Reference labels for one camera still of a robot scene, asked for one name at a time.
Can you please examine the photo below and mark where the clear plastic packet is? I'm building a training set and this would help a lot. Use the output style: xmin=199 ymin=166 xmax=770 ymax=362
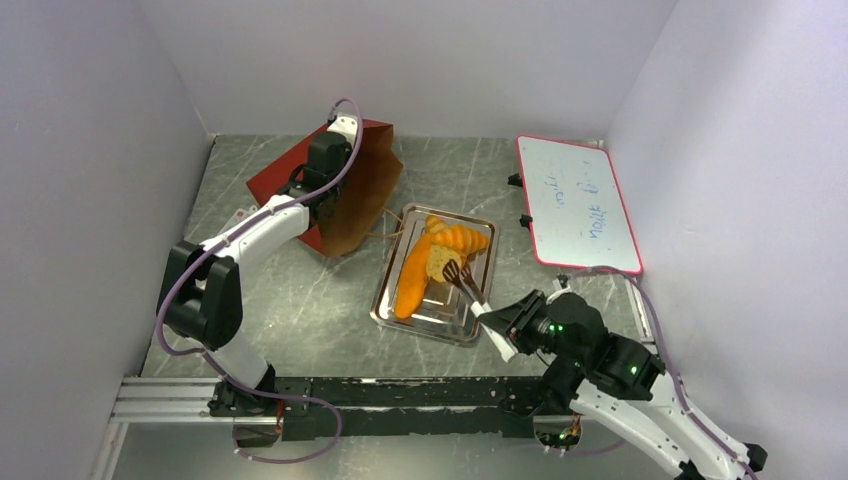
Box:
xmin=230 ymin=206 xmax=258 ymax=223

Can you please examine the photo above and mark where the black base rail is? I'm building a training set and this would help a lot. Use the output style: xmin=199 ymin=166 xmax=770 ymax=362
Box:
xmin=208 ymin=376 xmax=576 ymax=446

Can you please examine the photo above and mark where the purple cable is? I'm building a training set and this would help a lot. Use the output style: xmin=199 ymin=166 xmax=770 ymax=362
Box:
xmin=154 ymin=97 xmax=366 ymax=465
xmin=563 ymin=264 xmax=763 ymax=480

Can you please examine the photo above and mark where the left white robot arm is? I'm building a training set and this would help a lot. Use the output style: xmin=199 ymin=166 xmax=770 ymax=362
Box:
xmin=154 ymin=128 xmax=363 ymax=416

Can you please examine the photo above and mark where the long orange fake baguette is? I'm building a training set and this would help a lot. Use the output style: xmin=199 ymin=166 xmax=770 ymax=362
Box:
xmin=394 ymin=233 xmax=432 ymax=319

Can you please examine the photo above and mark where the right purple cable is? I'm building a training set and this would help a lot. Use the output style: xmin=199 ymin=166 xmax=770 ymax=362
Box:
xmin=563 ymin=264 xmax=763 ymax=480

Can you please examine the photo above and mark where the pale fake bread slice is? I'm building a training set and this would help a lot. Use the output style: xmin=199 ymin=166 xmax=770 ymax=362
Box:
xmin=426 ymin=245 xmax=466 ymax=283

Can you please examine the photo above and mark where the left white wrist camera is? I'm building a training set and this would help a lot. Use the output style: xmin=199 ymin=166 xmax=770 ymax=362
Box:
xmin=327 ymin=113 xmax=360 ymax=145

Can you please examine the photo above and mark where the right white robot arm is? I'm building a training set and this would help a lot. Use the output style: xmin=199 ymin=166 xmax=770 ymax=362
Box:
xmin=471 ymin=290 xmax=768 ymax=479

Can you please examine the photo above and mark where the silver metal tray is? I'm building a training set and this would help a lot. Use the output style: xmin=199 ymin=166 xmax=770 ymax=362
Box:
xmin=370 ymin=203 xmax=500 ymax=347

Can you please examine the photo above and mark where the pink framed whiteboard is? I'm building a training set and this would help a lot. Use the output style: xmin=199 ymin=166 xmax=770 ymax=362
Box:
xmin=516 ymin=135 xmax=643 ymax=275

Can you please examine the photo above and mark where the orange fake croissant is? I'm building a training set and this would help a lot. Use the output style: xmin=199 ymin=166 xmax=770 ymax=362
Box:
xmin=426 ymin=215 xmax=490 ymax=256

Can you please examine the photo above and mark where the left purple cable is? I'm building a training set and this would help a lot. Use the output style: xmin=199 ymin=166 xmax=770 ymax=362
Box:
xmin=154 ymin=97 xmax=366 ymax=465

